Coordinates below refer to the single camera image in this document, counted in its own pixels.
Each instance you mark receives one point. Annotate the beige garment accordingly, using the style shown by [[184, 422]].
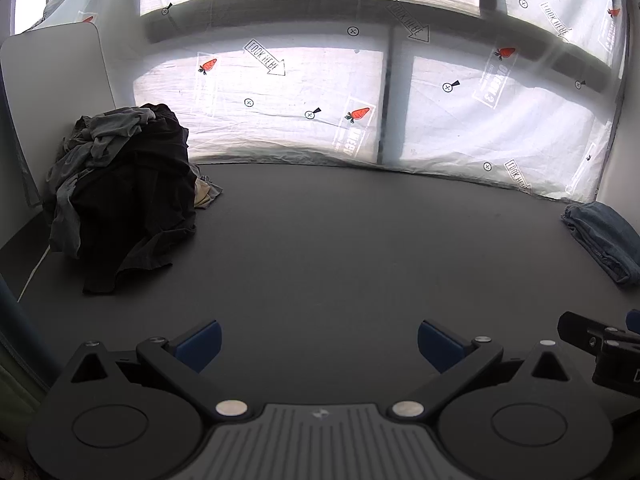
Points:
[[201, 199]]

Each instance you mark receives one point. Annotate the white board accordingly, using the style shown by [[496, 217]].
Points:
[[50, 85]]

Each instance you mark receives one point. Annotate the blue panel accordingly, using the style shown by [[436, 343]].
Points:
[[20, 340]]

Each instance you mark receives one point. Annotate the black ribbed sweater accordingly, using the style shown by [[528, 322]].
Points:
[[130, 252]]

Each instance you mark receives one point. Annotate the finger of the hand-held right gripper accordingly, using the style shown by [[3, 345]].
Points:
[[580, 329]]

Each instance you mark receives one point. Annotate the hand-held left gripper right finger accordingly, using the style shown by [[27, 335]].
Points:
[[436, 346]]

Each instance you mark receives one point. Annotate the white printed curtain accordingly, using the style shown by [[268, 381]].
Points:
[[300, 85]]

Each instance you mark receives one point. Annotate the grey cloth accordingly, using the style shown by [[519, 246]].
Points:
[[215, 192]]

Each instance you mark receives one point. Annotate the black smooth shirt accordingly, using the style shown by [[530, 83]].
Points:
[[167, 150]]

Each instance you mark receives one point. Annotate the folded blue jeans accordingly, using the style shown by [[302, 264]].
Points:
[[600, 235]]

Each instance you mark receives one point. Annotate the grey shirt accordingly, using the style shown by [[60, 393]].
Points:
[[107, 127]]

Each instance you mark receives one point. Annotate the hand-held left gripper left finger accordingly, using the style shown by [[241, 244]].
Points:
[[200, 346]]

